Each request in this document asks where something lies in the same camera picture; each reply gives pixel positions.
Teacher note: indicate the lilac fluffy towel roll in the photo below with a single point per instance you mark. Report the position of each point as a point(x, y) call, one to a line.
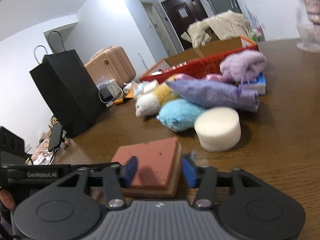
point(243, 66)

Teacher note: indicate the pink satin cloth bundle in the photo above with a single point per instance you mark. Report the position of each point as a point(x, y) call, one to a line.
point(217, 78)

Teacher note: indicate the purple knitted cloth pouch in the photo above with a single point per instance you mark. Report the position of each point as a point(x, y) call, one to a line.
point(209, 94)

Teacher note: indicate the person's left hand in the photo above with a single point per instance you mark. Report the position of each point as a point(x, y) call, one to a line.
point(7, 199)

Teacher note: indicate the pink tan sponge block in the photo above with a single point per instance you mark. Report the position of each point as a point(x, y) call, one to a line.
point(158, 169)

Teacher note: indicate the beige jacket on chair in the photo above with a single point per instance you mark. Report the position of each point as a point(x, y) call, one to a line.
point(220, 27)

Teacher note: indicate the dark brown entrance door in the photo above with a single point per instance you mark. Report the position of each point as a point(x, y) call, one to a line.
point(183, 13)

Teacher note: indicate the orange black cloth pouch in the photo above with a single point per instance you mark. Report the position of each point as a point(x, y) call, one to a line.
point(123, 100)

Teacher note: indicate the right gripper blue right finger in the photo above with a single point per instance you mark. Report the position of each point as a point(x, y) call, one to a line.
point(190, 171)

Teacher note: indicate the iridescent wrapped plastic ball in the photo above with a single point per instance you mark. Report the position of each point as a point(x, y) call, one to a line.
point(138, 89)

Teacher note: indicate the white yellow alpaca plush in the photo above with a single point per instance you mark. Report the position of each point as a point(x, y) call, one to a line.
point(150, 103)

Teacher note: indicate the glass vase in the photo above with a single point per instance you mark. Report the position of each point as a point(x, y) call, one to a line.
point(309, 33)

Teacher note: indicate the black paper shopping bag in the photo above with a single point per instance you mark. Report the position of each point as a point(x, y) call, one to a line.
point(69, 91)

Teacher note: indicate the blue white tissue pack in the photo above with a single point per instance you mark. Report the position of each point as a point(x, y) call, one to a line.
point(256, 86)

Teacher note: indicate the light blue plush toy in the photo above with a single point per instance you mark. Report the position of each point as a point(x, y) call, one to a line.
point(179, 115)

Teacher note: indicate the pink ribbed suitcase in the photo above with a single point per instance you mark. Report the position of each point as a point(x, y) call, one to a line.
point(111, 63)

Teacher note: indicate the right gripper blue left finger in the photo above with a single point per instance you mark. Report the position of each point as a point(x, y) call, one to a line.
point(127, 172)

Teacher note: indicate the red orange cardboard box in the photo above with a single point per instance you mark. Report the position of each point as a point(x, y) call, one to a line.
point(198, 62)

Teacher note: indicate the white cylinder foam sponge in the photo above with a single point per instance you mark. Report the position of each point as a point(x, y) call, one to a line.
point(218, 129)

